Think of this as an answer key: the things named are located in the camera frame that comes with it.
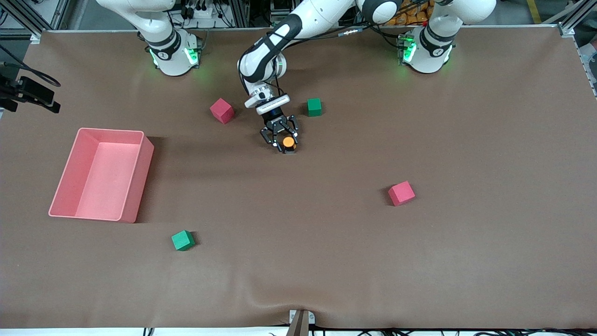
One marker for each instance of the brown camera support pole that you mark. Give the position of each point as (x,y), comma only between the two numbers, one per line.
(298,326)

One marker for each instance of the pink foam cube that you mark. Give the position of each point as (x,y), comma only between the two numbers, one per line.
(401,193)
(221,110)

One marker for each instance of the green foam cube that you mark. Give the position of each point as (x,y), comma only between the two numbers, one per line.
(314,107)
(182,240)

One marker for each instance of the black button with orange cap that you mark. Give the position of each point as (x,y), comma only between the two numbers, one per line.
(289,141)

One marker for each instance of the pink plastic bin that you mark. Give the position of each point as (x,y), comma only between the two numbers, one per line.
(107,186)

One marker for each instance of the perforated metal edge strip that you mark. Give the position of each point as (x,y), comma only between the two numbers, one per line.
(588,65)

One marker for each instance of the white power strip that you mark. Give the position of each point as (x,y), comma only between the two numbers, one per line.
(205,11)

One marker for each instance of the brown table mat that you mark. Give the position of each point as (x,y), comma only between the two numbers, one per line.
(298,270)

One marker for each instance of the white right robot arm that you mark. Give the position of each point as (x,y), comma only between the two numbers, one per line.
(172,56)

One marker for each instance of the silver mount bracket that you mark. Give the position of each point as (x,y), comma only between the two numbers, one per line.
(311,317)

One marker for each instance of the silver table corner bracket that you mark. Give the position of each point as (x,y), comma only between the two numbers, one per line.
(567,31)
(36,38)

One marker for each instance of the aluminium frame post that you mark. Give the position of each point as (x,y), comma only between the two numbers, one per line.
(239,14)

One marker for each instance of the orange packets pile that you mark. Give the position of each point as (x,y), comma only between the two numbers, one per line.
(413,18)

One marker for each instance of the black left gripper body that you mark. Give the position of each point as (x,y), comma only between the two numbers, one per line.
(273,115)

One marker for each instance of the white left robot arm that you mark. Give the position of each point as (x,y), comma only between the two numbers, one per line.
(317,14)

